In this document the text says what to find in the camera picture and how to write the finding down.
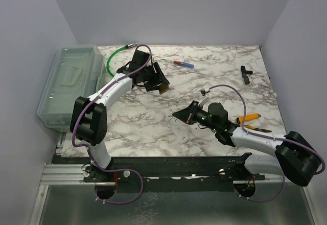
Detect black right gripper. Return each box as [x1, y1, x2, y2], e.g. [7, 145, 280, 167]
[173, 101, 219, 132]

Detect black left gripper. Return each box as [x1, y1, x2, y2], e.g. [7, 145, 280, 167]
[140, 62, 169, 92]

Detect brass padlock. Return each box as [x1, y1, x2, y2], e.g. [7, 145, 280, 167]
[158, 83, 170, 95]

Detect green cable lock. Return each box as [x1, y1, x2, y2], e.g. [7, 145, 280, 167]
[106, 43, 138, 77]

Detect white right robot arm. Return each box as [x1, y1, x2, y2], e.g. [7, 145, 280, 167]
[172, 101, 323, 187]

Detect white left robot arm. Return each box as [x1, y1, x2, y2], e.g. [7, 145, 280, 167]
[70, 50, 170, 182]

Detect blue red small screwdriver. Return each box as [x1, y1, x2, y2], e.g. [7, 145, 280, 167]
[174, 61, 194, 69]

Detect yellow utility knife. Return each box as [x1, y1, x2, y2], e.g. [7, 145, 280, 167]
[236, 113, 261, 124]

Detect black T-shaped tool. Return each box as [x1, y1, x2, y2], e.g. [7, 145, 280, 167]
[241, 65, 253, 85]

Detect clear plastic storage box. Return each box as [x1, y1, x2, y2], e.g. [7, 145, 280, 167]
[37, 45, 106, 132]

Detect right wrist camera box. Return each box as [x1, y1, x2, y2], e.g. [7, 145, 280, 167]
[198, 88, 211, 107]

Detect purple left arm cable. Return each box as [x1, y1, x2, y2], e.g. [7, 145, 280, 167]
[71, 44, 153, 206]

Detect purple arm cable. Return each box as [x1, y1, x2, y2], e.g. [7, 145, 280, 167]
[208, 84, 326, 202]
[71, 44, 153, 206]

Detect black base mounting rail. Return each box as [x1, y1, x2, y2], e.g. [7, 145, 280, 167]
[84, 153, 264, 193]

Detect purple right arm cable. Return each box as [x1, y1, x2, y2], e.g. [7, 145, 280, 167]
[208, 84, 326, 202]

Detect aluminium extrusion rail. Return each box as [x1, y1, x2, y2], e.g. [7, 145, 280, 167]
[40, 163, 89, 185]

